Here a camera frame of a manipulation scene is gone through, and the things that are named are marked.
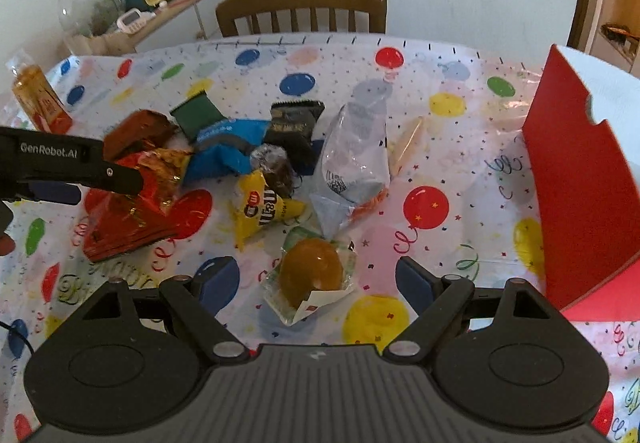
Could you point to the brown foil snack packet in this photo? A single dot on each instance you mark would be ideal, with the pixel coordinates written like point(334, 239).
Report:
point(142, 130)

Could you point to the balloon pattern tablecloth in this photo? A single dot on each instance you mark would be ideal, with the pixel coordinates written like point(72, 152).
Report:
point(86, 356)

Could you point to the green snack packet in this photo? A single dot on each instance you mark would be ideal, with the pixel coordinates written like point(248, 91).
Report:
point(196, 114)

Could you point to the blue snack packet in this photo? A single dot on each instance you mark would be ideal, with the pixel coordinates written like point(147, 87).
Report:
point(224, 148)

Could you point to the wrapped round pastry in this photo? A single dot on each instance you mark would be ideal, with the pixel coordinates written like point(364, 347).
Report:
point(312, 273)

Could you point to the glass fish bowl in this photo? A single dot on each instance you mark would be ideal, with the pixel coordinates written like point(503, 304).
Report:
point(88, 17)

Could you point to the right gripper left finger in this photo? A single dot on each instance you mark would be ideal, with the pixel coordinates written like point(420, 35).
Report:
point(193, 302)

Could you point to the wooden side table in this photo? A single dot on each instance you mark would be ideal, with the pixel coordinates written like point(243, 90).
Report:
point(180, 22)

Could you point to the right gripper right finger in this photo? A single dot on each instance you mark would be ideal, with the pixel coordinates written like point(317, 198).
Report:
point(439, 302)

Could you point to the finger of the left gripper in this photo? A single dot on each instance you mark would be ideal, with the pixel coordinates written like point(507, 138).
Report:
point(56, 192)
point(113, 177)

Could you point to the red gold snack bag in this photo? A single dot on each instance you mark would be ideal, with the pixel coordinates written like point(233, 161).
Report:
point(119, 223)

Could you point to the white digital timer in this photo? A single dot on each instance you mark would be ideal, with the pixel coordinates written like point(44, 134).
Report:
point(133, 21)

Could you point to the person's left hand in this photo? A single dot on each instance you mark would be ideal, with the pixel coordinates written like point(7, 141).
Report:
point(7, 245)

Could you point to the white cabinet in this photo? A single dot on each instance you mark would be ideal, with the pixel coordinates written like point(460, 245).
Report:
point(612, 28)

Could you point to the yellow M&M's packet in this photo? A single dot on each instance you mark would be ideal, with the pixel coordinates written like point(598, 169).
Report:
point(256, 205)

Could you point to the dark foil candy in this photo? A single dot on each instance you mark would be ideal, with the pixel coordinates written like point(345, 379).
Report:
point(273, 162)

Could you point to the black sesame snack packet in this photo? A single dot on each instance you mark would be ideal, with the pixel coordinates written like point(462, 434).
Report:
point(291, 127)

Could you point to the clear plastic snack bag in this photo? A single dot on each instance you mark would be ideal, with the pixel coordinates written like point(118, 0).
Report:
point(352, 174)

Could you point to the brown wooden chair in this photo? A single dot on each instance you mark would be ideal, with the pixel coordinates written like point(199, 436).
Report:
point(229, 11)

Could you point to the orange drink bottle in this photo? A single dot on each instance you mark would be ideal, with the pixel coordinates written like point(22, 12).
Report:
point(36, 96)

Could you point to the red white cardboard box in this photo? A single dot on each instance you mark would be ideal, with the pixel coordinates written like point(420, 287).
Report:
point(582, 137)

